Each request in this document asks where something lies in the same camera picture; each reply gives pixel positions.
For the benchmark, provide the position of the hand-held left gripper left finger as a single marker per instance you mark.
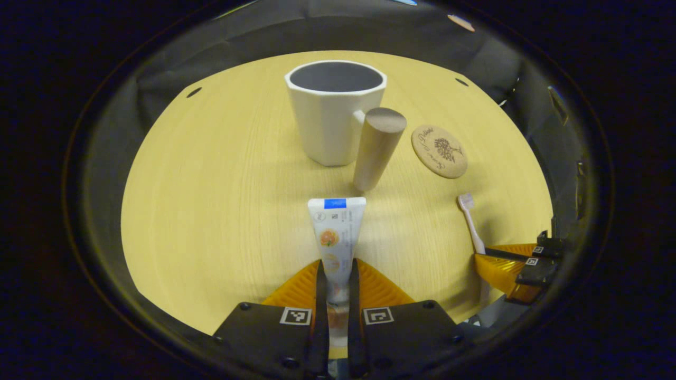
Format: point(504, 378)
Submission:
point(322, 327)

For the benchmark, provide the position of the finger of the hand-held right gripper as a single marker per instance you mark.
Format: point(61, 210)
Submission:
point(549, 248)
point(533, 277)

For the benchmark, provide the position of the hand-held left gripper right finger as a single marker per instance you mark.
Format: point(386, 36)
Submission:
point(355, 327)

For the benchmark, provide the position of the pink toothbrush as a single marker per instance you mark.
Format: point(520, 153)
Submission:
point(472, 224)

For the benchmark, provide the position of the white toothpaste tube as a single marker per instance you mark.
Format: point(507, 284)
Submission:
point(337, 227)

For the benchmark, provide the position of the round wooden coaster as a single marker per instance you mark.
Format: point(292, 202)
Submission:
point(438, 153)

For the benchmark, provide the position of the light wooden desktop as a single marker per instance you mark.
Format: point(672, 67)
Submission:
point(211, 211)

